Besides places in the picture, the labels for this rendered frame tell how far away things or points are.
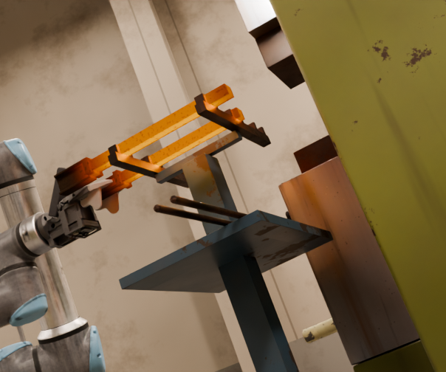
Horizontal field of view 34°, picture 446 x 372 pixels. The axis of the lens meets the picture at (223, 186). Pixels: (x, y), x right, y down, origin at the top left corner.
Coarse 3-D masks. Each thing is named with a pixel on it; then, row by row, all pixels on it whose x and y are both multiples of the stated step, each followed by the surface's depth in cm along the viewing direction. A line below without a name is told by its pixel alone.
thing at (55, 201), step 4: (60, 168) 164; (64, 168) 164; (56, 172) 164; (56, 180) 164; (56, 184) 164; (56, 188) 163; (52, 192) 164; (56, 192) 163; (52, 196) 163; (56, 196) 163; (60, 196) 163; (64, 196) 164; (52, 200) 163; (56, 200) 163; (60, 200) 163; (52, 204) 163; (56, 204) 163; (52, 208) 163; (56, 208) 162; (52, 212) 163; (56, 212) 162; (52, 216) 164; (56, 216) 162
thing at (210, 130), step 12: (240, 120) 149; (192, 132) 151; (204, 132) 150; (216, 132) 150; (180, 144) 152; (192, 144) 152; (156, 156) 154; (168, 156) 153; (120, 180) 156; (132, 180) 158; (108, 192) 159
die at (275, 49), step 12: (264, 36) 196; (276, 36) 194; (264, 48) 195; (276, 48) 194; (288, 48) 192; (264, 60) 194; (276, 60) 193; (288, 60) 194; (276, 72) 198; (288, 72) 201; (300, 72) 203; (288, 84) 208
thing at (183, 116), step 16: (208, 96) 137; (224, 96) 136; (176, 112) 139; (192, 112) 138; (160, 128) 140; (176, 128) 142; (128, 144) 143; (144, 144) 143; (80, 160) 148; (96, 160) 146; (64, 176) 150; (80, 176) 148; (96, 176) 148; (64, 192) 148
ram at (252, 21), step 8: (240, 0) 195; (248, 0) 194; (256, 0) 193; (264, 0) 192; (240, 8) 194; (248, 8) 193; (256, 8) 192; (264, 8) 191; (248, 16) 193; (256, 16) 192; (264, 16) 191; (272, 16) 190; (248, 24) 193; (256, 24) 192; (264, 24) 191; (272, 24) 193; (256, 32) 194; (264, 32) 195
